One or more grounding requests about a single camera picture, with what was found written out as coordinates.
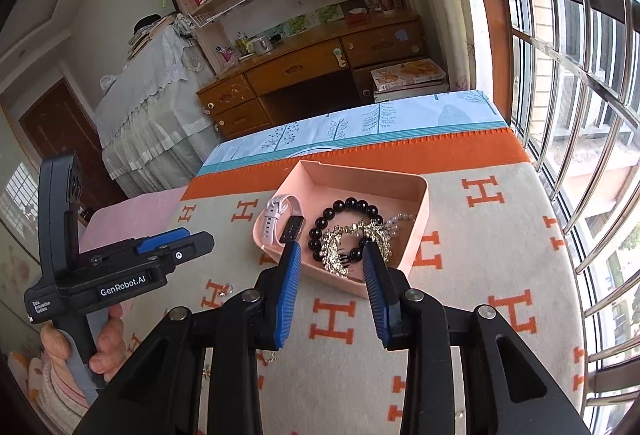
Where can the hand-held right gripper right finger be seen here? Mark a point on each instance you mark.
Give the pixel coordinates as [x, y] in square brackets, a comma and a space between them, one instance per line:
[375, 302]

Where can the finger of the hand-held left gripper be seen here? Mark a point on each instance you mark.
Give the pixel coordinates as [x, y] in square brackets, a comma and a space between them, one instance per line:
[162, 241]
[192, 246]

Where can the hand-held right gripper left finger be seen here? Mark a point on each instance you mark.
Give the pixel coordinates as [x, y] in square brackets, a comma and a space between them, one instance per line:
[287, 300]

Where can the small silver earring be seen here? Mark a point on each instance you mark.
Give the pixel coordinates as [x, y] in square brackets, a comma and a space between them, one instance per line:
[223, 288]

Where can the pink plastic tray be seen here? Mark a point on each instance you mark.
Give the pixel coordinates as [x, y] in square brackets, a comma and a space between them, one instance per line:
[365, 175]

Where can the person's left hand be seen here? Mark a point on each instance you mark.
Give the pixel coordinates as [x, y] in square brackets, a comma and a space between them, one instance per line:
[107, 340]

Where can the pink bed sheet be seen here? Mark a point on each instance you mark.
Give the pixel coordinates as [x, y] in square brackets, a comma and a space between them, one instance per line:
[145, 210]

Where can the brown wooden door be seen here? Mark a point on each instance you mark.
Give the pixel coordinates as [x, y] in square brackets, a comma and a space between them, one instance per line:
[55, 130]

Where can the orange letter print blanket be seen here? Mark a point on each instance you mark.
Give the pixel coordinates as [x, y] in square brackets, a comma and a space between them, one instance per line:
[475, 255]

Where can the white lace covered cabinet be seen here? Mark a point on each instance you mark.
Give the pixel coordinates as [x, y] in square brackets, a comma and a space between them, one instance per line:
[145, 115]

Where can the blue tree print sheet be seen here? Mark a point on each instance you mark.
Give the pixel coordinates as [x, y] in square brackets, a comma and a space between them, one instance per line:
[400, 115]

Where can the pink pen holder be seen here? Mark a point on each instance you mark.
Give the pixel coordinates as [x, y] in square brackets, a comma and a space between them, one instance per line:
[223, 55]

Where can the pile of papers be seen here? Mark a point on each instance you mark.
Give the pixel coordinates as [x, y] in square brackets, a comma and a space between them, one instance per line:
[147, 35]

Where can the wooden desk with drawers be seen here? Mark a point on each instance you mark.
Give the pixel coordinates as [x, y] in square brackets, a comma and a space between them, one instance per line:
[300, 65]

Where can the white mug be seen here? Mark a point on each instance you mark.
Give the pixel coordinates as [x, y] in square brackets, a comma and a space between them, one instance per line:
[261, 46]

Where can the stack of magazines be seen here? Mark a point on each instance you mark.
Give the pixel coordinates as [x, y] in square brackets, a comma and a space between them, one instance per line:
[410, 72]

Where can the row of green picture cards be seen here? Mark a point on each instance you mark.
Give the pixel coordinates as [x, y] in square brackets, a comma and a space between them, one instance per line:
[300, 22]

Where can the red tissue box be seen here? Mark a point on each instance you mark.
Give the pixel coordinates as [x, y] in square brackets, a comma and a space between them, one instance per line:
[357, 17]

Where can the metal window grille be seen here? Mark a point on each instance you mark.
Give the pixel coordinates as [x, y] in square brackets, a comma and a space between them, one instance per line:
[575, 65]

